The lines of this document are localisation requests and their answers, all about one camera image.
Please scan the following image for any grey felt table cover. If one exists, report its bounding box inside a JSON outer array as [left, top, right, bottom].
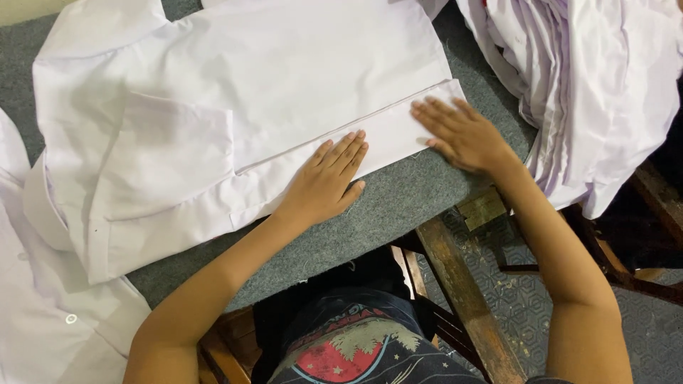
[[0, 0, 539, 313]]

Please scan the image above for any white buttoned shirt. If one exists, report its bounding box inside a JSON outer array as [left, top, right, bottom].
[[0, 107, 153, 384]]

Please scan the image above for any person's left hand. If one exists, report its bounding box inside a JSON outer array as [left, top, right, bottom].
[[273, 129, 370, 227]]

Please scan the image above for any dark printed t-shirt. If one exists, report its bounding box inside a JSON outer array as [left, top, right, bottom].
[[251, 248, 574, 384]]

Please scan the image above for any wooden table frame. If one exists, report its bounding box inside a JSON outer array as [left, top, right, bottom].
[[197, 187, 529, 384]]

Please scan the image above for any person's right hand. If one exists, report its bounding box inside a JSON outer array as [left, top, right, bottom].
[[410, 96, 519, 175]]

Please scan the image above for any wooden stool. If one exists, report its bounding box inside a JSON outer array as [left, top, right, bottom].
[[496, 160, 683, 307]]

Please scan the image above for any pile of white shirts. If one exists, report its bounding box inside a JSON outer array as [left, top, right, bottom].
[[456, 0, 683, 220]]

